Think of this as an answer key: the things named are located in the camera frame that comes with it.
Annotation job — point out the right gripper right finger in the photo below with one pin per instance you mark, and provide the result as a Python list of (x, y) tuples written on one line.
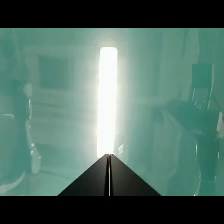
[(128, 182)]

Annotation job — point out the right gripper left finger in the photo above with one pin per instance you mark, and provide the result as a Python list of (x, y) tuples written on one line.
[(91, 183)]

